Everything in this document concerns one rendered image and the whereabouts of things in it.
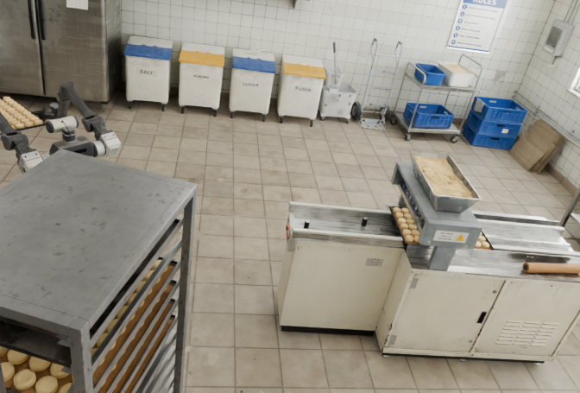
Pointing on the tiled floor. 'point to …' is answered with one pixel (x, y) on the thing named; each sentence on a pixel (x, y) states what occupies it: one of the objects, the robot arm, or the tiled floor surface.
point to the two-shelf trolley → (444, 105)
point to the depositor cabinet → (479, 307)
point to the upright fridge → (59, 28)
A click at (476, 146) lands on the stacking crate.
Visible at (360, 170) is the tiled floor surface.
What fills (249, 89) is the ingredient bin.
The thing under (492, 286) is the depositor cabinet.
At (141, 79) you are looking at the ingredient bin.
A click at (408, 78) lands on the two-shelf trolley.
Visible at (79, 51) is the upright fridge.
